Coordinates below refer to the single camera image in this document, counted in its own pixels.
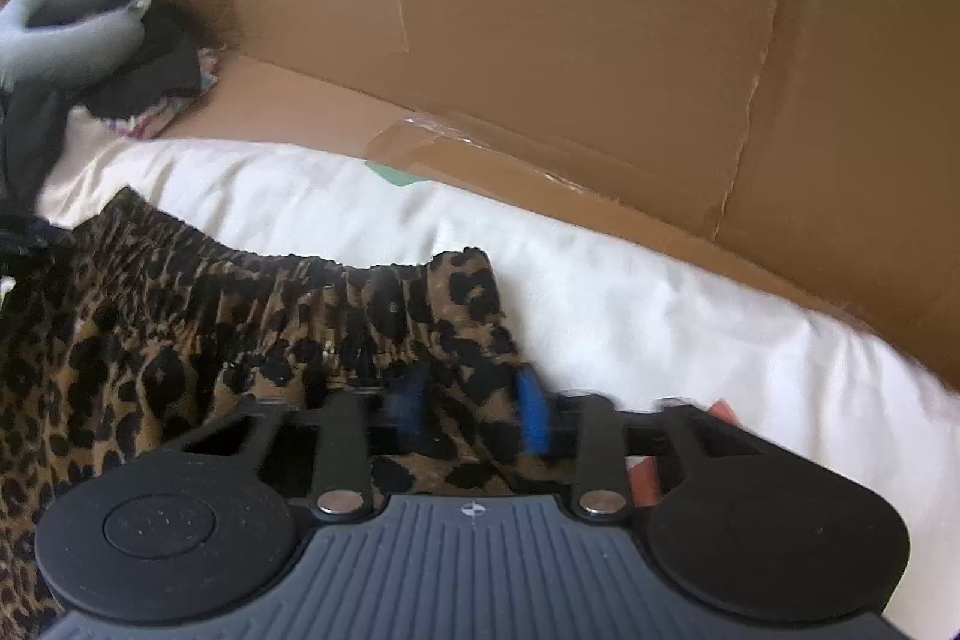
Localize flattened brown cardboard sheet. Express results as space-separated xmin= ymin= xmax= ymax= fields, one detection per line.
xmin=112 ymin=0 xmax=960 ymax=378

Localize floral patterned garment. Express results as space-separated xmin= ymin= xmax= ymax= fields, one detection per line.
xmin=105 ymin=47 xmax=222 ymax=140

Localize cream bear print blanket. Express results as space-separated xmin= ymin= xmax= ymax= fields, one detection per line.
xmin=37 ymin=137 xmax=960 ymax=640

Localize small black cloth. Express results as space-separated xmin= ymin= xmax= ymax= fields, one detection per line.
xmin=82 ymin=0 xmax=203 ymax=116

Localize grey neck pillow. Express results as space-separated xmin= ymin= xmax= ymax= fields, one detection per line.
xmin=0 ymin=0 xmax=151 ymax=94

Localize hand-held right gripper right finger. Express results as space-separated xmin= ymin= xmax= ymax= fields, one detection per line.
xmin=514 ymin=366 xmax=758 ymax=525

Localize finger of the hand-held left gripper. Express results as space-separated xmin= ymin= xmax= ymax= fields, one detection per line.
xmin=0 ymin=220 xmax=76 ymax=255

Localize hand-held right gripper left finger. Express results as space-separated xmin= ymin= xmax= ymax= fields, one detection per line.
xmin=180 ymin=370 xmax=434 ymax=525

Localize leopard print pants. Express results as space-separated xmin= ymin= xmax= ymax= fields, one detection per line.
xmin=0 ymin=186 xmax=556 ymax=626

